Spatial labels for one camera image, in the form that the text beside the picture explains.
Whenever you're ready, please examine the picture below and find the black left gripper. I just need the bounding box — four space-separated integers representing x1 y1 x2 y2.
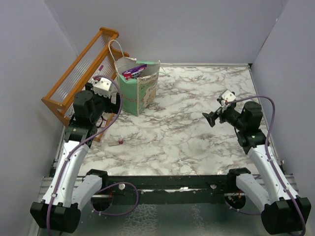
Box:
86 83 122 123

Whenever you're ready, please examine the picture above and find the purple Fox's candy bag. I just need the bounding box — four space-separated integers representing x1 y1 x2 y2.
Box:
122 64 147 78

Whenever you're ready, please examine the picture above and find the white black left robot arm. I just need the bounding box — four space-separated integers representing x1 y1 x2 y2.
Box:
30 77 123 235

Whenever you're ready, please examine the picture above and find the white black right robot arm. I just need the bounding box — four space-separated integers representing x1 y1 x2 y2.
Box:
203 91 312 236

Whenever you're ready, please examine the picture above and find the green paper gift bag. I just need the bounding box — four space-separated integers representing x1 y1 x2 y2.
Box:
109 40 161 116

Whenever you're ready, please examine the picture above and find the red white small card box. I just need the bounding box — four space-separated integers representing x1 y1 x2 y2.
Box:
101 119 107 126

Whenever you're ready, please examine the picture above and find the small beige eraser block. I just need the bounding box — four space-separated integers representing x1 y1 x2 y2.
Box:
108 141 120 147

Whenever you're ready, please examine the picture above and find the wooden rack with clear slats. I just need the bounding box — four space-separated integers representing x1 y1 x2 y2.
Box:
41 27 129 143

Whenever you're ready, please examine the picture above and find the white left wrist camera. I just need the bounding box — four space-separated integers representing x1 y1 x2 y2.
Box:
93 77 114 98

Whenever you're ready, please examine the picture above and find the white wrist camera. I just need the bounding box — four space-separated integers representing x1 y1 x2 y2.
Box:
93 77 114 98
219 90 236 106

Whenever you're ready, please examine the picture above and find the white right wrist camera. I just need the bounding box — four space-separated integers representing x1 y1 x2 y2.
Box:
219 90 236 106

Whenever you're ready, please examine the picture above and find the black front mounting rail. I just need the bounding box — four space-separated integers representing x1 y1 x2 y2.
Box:
83 168 256 205

